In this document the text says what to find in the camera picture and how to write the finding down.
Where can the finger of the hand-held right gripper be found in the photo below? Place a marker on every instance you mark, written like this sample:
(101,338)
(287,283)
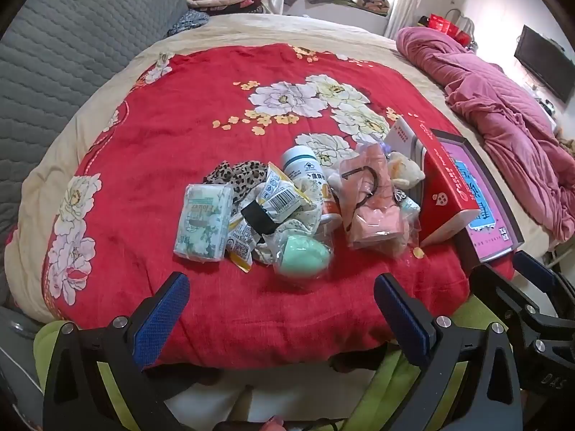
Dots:
(534,274)
(494,285)

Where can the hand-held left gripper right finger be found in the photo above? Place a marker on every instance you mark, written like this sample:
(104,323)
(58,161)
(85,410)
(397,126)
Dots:
(403,318)

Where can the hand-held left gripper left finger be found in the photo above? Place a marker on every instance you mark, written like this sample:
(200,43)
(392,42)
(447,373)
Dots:
(162,309)

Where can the grey box lid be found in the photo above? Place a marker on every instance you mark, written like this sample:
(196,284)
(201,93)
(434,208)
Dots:
(516,229)

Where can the green floral tissue pack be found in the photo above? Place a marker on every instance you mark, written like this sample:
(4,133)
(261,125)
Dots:
(202,224)

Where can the white yellow snack packet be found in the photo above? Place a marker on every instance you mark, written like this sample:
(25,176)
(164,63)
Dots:
(240,242)
(280,193)

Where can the pink items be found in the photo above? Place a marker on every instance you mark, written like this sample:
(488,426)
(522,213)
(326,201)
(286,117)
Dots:
(373,215)

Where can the small green tissue pack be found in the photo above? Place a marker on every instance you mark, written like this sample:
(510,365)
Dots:
(409,206)

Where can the green makeup sponge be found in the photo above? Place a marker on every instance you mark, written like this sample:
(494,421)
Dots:
(301,256)

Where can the snack sachets with barcode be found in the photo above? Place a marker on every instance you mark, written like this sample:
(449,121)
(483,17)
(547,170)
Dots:
(305,220)

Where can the cream plush toy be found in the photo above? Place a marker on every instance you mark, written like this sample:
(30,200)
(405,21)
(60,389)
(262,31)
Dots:
(404,168)

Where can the leopard print scrunchie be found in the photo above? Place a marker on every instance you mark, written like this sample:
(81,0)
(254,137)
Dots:
(238,175)

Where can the white pill bottle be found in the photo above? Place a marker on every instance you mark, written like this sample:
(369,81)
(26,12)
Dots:
(305,166)

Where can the person's left hand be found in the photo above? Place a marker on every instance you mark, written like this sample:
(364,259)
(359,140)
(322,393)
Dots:
(274,424)

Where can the pink printed book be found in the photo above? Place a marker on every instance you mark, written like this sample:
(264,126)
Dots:
(480,188)

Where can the red tissue box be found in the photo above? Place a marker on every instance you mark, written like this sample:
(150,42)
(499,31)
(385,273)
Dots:
(444,188)

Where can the white dresser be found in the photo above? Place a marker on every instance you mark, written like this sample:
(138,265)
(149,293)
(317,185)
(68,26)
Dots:
(548,107)

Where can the pink quilt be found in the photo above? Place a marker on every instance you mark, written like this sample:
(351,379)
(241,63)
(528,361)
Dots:
(494,98)

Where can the red floral blanket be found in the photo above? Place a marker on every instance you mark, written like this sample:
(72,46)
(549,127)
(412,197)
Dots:
(188,112)

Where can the small red gift bag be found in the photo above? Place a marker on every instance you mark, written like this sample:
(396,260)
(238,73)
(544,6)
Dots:
(462,35)

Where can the large red gift bag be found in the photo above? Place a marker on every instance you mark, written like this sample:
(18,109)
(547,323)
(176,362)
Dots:
(442,24)

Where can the grey quilted headboard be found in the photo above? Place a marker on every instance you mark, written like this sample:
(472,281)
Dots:
(54,54)

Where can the blue patterned pillow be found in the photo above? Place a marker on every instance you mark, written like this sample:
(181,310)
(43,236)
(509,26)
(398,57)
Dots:
(188,22)

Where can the brown patterned blanket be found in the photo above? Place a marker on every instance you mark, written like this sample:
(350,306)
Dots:
(373,3)

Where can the black wall television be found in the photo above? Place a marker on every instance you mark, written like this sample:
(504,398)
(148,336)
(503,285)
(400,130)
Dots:
(543,63)

